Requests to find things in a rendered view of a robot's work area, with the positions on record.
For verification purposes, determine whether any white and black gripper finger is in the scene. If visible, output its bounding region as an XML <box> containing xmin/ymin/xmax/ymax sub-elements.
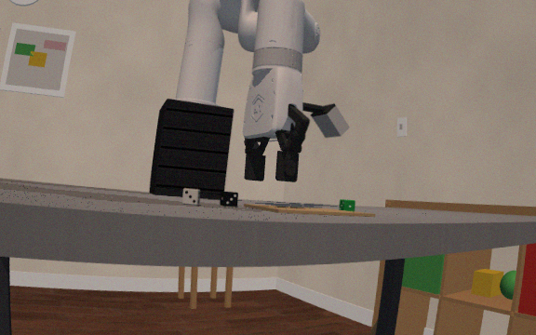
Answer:
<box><xmin>244</xmin><ymin>137</ymin><xmax>270</xmax><ymax>181</ymax></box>
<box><xmin>275</xmin><ymin>104</ymin><xmax>310</xmax><ymax>182</ymax></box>

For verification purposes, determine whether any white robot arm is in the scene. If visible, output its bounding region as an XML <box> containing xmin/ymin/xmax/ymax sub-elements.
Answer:
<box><xmin>174</xmin><ymin>0</ymin><xmax>349</xmax><ymax>138</ymax></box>

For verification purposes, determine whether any black die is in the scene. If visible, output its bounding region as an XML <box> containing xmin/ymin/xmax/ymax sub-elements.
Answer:
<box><xmin>220</xmin><ymin>191</ymin><xmax>238</xmax><ymax>207</ymax></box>

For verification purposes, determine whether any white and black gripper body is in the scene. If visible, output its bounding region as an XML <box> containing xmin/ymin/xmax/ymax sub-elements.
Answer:
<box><xmin>243</xmin><ymin>65</ymin><xmax>303</xmax><ymax>139</ymax></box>

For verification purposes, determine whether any white die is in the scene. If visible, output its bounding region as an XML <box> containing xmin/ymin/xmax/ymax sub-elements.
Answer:
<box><xmin>182</xmin><ymin>188</ymin><xmax>200</xmax><ymax>206</ymax></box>

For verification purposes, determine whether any green die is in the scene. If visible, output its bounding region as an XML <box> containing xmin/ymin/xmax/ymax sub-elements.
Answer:
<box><xmin>339</xmin><ymin>199</ymin><xmax>355</xmax><ymax>211</ymax></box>

